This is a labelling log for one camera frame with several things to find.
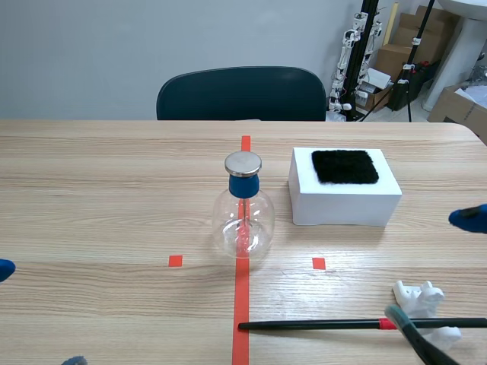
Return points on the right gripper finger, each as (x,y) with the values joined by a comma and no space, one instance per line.
(416,336)
(471,219)

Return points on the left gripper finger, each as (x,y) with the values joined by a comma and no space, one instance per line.
(5,270)
(77,360)

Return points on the black rod with red band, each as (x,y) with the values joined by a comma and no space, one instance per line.
(304,325)

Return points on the brown cardboard box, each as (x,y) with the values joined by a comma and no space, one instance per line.
(460,108)
(393,57)

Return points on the white box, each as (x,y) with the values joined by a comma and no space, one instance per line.
(342,205)

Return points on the black fur patch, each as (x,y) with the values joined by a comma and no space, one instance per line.
(344,167)

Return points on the black tripod stand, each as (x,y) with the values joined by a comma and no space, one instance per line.
(406,76)

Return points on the open cardboard box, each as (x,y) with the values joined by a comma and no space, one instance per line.
(374,89)

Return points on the small white robot figure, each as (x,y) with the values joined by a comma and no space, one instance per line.
(344,64)

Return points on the clear glass flask blue stopper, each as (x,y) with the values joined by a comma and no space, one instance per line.
(243,186)

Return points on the dark blue chair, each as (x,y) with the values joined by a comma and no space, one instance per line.
(243,95)

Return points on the black metal rail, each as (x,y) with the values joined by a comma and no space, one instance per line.
(359,57)

